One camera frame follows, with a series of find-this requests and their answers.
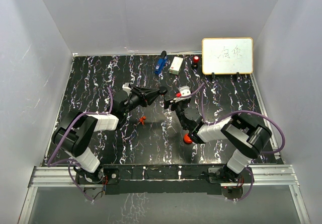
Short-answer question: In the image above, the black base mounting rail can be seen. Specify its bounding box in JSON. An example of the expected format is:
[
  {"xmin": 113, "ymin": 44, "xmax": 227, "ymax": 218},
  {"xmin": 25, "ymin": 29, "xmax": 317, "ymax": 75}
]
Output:
[{"xmin": 75, "ymin": 164, "xmax": 255, "ymax": 196}]

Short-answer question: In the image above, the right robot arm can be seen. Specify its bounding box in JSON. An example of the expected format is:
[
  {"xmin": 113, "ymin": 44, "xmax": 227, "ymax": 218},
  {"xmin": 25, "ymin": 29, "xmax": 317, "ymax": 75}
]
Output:
[{"xmin": 164, "ymin": 98, "xmax": 272, "ymax": 182}]

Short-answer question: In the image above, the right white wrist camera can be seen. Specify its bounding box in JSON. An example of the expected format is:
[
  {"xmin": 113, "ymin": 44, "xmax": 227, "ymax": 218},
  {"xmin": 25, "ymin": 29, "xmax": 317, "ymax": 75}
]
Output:
[{"xmin": 176, "ymin": 86, "xmax": 191, "ymax": 100}]

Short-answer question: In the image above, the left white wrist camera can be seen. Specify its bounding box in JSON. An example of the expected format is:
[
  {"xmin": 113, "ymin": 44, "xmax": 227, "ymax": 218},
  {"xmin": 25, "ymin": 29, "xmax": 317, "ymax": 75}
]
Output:
[{"xmin": 122, "ymin": 83, "xmax": 132, "ymax": 95}]

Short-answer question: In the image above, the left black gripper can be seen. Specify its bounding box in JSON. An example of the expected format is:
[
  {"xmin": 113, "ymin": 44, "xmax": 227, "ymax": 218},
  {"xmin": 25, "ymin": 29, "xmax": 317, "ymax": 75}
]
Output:
[{"xmin": 122, "ymin": 87, "xmax": 160, "ymax": 116}]

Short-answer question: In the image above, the blue stapler tool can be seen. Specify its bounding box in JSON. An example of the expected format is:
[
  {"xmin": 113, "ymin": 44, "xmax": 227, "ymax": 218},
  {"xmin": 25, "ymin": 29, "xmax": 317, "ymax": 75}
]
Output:
[{"xmin": 154, "ymin": 50, "xmax": 168, "ymax": 74}]

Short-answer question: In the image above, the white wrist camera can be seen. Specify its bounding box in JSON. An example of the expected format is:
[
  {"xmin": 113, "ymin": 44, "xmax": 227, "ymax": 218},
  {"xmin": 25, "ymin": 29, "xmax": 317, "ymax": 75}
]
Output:
[
  {"xmin": 122, "ymin": 83, "xmax": 132, "ymax": 95},
  {"xmin": 176, "ymin": 86, "xmax": 191, "ymax": 100}
]

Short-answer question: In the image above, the white rectangular box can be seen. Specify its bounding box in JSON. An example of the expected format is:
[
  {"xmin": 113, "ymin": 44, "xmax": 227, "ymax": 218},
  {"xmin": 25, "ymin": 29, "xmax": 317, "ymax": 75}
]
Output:
[{"xmin": 169, "ymin": 56, "xmax": 183, "ymax": 75}]

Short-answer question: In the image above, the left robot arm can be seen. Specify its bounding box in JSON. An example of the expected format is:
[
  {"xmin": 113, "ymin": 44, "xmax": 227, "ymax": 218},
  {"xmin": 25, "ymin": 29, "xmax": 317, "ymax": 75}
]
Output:
[{"xmin": 51, "ymin": 83, "xmax": 168, "ymax": 183}]

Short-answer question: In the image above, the aluminium frame rail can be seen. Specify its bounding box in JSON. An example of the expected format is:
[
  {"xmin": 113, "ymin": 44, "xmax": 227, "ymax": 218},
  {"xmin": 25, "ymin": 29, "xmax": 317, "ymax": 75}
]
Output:
[{"xmin": 20, "ymin": 164, "xmax": 310, "ymax": 223}]

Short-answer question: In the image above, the red cap black bottle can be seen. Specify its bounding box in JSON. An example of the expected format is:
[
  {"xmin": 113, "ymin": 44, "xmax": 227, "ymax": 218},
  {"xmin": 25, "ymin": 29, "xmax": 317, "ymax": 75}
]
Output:
[{"xmin": 192, "ymin": 55, "xmax": 199, "ymax": 68}]

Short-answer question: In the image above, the white dry-erase board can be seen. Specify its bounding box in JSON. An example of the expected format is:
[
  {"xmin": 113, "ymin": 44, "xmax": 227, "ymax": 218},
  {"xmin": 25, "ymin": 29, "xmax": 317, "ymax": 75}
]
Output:
[{"xmin": 202, "ymin": 37, "xmax": 254, "ymax": 75}]

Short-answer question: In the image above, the red earbud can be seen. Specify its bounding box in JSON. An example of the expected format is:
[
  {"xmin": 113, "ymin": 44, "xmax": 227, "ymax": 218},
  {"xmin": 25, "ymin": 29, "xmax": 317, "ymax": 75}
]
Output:
[{"xmin": 139, "ymin": 116, "xmax": 146, "ymax": 125}]

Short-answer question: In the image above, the red round case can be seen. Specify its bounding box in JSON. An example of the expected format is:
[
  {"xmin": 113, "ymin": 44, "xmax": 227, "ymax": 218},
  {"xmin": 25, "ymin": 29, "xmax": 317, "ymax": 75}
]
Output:
[{"xmin": 183, "ymin": 134, "xmax": 193, "ymax": 144}]

